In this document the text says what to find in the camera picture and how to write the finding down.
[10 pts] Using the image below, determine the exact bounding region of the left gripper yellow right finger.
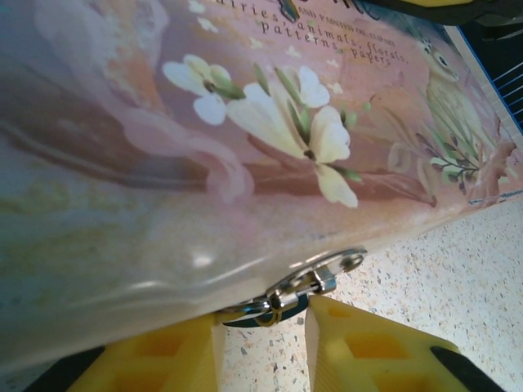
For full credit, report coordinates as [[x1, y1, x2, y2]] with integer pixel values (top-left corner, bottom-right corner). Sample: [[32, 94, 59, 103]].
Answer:
[[306, 294, 498, 392]]

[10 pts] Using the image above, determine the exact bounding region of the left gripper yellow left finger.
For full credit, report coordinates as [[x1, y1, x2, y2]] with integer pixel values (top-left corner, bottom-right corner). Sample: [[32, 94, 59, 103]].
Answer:
[[36, 313, 226, 392]]

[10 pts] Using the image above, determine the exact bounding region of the blue key head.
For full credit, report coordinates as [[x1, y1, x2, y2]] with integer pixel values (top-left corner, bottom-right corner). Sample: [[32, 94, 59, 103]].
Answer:
[[222, 300, 311, 328]]

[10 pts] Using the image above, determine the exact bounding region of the silver metal clasp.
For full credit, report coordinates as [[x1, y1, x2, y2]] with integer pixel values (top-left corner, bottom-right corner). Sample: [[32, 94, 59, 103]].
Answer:
[[264, 265, 338, 316]]

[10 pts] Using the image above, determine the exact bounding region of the silver key ring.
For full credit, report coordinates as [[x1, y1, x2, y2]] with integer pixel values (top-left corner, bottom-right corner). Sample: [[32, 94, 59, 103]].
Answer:
[[214, 296, 283, 327]]

